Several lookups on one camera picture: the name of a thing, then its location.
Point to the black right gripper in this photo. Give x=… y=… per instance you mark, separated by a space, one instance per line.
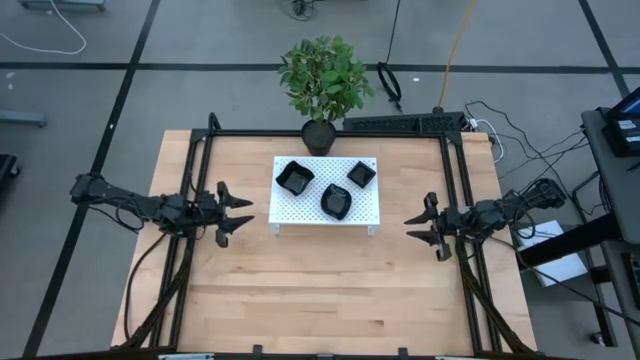
x=457 y=221

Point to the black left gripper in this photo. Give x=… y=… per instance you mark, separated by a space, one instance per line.
x=200 y=215

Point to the black wavy-edged plastic plate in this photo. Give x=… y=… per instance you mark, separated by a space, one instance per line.
x=295 y=177

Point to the black square plastic plate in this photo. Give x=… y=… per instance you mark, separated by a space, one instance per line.
x=361 y=174

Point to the black leaf-shaped plastic plate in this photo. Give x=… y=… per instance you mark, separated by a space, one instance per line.
x=336 y=201

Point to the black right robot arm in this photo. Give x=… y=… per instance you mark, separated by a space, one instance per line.
x=530 y=200

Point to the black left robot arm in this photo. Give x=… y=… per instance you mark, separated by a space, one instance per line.
x=125 y=197

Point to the white perforated metal shelf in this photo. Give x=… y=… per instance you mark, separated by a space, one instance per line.
x=320 y=170

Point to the black cart base bar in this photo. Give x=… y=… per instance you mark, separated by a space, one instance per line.
x=570 y=240

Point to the white box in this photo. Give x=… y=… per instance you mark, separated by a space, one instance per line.
x=565 y=265

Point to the green potted plant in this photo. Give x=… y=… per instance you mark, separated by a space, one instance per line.
x=325 y=80

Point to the grey equipment cart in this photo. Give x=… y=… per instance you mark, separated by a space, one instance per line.
x=615 y=190

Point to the black laptop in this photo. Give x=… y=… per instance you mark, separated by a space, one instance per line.
x=625 y=135

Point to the black caster foot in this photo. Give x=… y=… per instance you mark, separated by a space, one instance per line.
x=6 y=167

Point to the grey furniture foot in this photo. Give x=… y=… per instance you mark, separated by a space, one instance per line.
x=20 y=119

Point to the grey floor bar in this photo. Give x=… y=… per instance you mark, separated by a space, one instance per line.
x=60 y=4

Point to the black aluminium table frame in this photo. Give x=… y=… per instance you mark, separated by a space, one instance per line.
x=250 y=133

